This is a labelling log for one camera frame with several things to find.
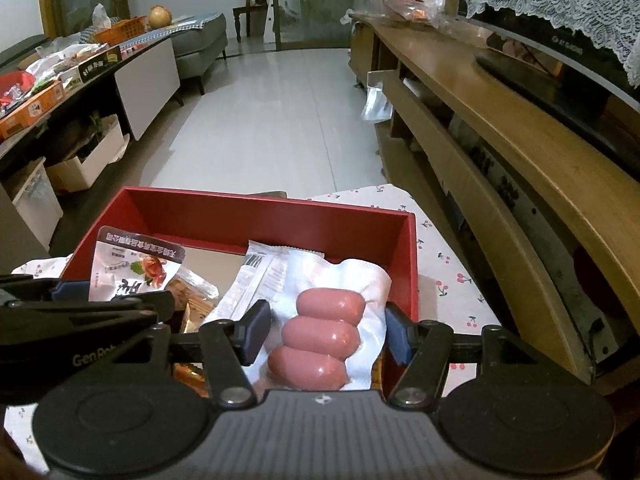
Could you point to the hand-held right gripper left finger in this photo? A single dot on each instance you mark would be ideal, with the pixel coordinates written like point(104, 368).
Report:
point(257, 332)

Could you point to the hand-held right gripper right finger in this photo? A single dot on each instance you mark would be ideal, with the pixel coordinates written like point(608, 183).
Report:
point(397, 332)

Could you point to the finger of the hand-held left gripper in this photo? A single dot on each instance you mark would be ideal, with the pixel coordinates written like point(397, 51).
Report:
point(72, 290)
point(125, 309)

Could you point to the white packet with meat print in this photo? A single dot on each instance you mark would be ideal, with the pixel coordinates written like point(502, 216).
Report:
point(125, 265)

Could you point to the white foil packet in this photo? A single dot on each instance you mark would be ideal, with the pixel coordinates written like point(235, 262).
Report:
point(270, 275)

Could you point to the clear sausage packet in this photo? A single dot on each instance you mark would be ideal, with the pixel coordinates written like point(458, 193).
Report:
point(320, 335)

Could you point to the brown snack packet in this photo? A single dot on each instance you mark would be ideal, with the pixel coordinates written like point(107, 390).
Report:
point(195, 292)

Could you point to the red cardboard box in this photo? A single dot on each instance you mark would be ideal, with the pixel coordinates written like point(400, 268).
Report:
point(300, 230)

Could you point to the cherry print tablecloth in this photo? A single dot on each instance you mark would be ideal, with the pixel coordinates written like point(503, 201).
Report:
point(450, 285)

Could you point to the white plastic bin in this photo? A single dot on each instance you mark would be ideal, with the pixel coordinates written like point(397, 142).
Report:
point(40, 205)

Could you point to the white cardboard box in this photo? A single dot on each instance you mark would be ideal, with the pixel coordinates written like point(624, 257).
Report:
point(85, 170)

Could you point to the orange cardboard box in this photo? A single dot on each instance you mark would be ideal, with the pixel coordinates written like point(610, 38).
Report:
point(30, 110)

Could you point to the black cardboard box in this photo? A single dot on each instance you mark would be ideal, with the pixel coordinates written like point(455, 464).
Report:
point(95, 67)

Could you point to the crumpled clear plastic bag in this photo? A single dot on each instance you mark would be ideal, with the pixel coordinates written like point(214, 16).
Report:
point(377, 102)

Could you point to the wooden television cabinet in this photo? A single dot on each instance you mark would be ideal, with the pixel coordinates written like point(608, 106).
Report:
point(500, 110)

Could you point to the orange basket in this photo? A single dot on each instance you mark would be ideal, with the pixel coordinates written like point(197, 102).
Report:
point(120, 32)

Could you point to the white plastic bag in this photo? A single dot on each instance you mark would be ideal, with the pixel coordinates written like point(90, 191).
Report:
point(102, 17)

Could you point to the grey sofa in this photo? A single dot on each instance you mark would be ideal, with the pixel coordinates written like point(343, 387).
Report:
point(200, 45)

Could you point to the yellow pomelo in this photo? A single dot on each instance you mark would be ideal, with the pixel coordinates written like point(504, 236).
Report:
point(160, 16)

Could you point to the black television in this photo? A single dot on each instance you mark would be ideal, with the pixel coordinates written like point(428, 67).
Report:
point(550, 75)

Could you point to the dark wooden chair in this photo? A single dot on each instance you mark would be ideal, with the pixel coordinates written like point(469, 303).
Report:
point(248, 10)

